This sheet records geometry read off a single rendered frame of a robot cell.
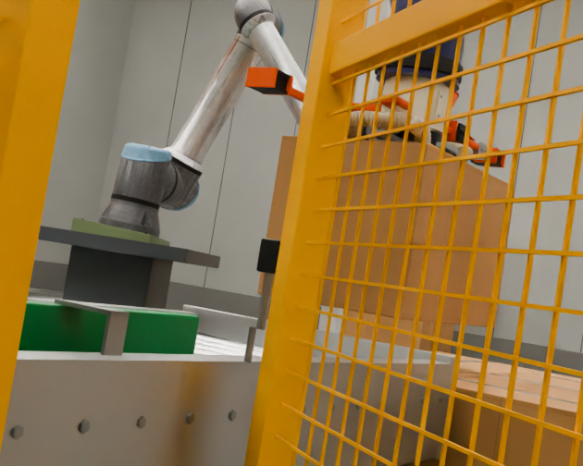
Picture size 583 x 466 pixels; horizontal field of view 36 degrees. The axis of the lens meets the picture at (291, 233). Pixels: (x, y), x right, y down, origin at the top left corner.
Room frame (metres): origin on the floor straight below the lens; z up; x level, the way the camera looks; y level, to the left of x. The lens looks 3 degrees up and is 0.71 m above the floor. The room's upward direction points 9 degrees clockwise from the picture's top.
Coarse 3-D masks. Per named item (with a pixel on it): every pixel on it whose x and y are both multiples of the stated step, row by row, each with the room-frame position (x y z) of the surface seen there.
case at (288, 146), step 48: (288, 144) 2.20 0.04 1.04; (384, 144) 2.05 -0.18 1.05; (288, 192) 2.19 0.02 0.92; (384, 192) 2.04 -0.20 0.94; (432, 192) 2.04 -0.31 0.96; (336, 240) 2.10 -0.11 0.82; (384, 240) 2.03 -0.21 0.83; (432, 240) 2.08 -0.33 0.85; (480, 240) 2.32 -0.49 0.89; (336, 288) 2.09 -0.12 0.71; (384, 288) 2.02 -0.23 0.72; (432, 288) 2.11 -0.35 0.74; (480, 288) 2.37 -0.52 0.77
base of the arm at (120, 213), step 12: (108, 204) 2.71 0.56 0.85; (120, 204) 2.67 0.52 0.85; (132, 204) 2.67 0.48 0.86; (144, 204) 2.68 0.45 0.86; (156, 204) 2.72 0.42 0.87; (108, 216) 2.67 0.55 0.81; (120, 216) 2.65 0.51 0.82; (132, 216) 2.66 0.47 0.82; (144, 216) 2.68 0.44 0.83; (156, 216) 2.73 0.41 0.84; (132, 228) 2.65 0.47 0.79; (144, 228) 2.67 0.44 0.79; (156, 228) 2.71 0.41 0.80
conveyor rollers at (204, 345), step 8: (200, 336) 2.10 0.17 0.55; (200, 344) 1.87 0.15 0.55; (208, 344) 1.96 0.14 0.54; (216, 344) 1.96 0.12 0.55; (224, 344) 1.95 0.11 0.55; (232, 344) 2.04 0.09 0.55; (240, 344) 2.04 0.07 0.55; (200, 352) 1.75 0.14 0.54; (208, 352) 1.74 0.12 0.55; (216, 352) 1.74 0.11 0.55; (224, 352) 1.83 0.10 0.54; (232, 352) 1.82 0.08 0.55; (240, 352) 1.82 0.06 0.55; (256, 352) 1.90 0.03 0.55
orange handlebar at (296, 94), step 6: (294, 90) 2.29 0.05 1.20; (294, 96) 2.30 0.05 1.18; (300, 96) 2.32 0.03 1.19; (384, 102) 2.20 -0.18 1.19; (390, 102) 2.19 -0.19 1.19; (396, 102) 2.19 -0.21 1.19; (402, 102) 2.20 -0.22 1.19; (408, 102) 2.24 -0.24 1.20; (360, 108) 2.35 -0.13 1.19; (366, 108) 2.34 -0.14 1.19; (372, 108) 2.33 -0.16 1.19; (390, 108) 2.26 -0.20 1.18; (450, 132) 2.48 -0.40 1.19; (468, 144) 2.62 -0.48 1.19; (474, 144) 2.64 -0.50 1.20
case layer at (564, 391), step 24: (480, 360) 3.06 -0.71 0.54; (504, 384) 2.18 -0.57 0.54; (528, 384) 2.31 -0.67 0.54; (552, 384) 2.45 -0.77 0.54; (576, 384) 2.61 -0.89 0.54; (456, 408) 1.90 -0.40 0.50; (504, 408) 1.84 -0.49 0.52; (528, 408) 1.82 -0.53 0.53; (552, 408) 1.79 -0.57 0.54; (576, 408) 1.85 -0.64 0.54; (456, 432) 1.89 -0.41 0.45; (480, 432) 1.87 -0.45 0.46; (528, 432) 1.81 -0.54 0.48; (552, 432) 1.79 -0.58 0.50; (456, 456) 1.89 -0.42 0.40; (504, 456) 1.84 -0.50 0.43; (528, 456) 1.81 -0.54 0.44; (552, 456) 1.79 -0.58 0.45
